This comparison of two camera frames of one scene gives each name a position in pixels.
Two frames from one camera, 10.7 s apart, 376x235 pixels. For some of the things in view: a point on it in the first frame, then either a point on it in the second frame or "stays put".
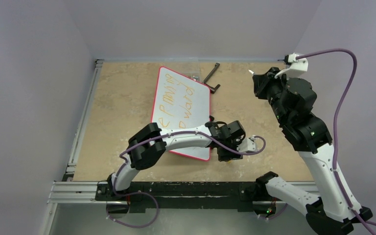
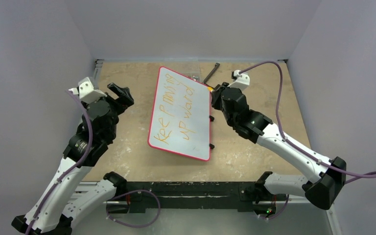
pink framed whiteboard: (180, 101) stays put
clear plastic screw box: (190, 68) stays put
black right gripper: (261, 85) → (218, 95)
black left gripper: (225, 157) → (124, 100)
